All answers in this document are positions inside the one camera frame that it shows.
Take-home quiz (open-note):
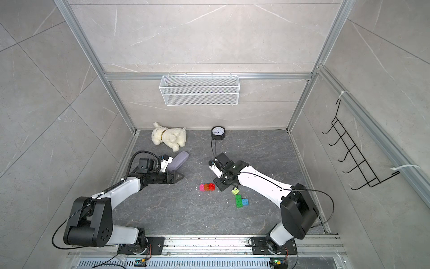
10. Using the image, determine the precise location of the yellow-green lego brick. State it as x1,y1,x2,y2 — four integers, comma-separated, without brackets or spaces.
231,188,240,195

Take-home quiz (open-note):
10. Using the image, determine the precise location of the red lego brick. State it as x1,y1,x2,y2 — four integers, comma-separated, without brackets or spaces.
208,183,216,191

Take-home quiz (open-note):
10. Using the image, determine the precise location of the green long lego brick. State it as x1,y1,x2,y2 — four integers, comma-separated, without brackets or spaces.
235,195,243,208

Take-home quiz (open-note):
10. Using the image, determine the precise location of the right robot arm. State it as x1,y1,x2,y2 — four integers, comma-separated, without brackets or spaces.
208,154,319,254

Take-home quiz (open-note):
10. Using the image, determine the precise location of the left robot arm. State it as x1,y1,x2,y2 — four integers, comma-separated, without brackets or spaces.
63,171,184,251

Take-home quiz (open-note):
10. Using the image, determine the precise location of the purple glasses case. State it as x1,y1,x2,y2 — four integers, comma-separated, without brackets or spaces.
166,151,189,171

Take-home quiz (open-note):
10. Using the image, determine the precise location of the cream plush dog toy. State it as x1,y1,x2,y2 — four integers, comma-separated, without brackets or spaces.
151,122,187,152

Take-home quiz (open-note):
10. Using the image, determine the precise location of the black round clock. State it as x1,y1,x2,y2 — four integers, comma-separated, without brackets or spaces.
211,126,226,141

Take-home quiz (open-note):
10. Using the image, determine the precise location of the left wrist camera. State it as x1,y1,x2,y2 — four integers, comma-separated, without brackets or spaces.
160,154,173,173

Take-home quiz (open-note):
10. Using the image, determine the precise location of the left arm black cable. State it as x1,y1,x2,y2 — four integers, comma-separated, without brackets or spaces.
51,150,161,251

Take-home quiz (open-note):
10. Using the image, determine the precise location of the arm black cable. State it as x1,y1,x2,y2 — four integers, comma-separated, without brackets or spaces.
210,138,335,229
51,150,161,251

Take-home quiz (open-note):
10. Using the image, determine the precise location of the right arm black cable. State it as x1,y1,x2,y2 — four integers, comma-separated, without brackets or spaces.
210,138,335,229

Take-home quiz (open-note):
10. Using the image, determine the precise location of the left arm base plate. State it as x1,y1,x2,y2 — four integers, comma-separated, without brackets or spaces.
117,236,165,256

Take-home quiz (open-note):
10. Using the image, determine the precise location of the aluminium mounting rail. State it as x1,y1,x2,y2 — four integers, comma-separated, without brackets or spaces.
64,235,352,269

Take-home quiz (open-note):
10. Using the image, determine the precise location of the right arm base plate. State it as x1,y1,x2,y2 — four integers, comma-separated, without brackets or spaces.
248,236,297,255

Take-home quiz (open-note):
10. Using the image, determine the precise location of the white wire basket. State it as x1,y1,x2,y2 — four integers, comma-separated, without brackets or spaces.
159,75,240,106

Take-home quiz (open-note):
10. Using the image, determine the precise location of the black wall hook rack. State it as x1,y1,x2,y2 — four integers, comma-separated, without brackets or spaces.
322,99,400,191

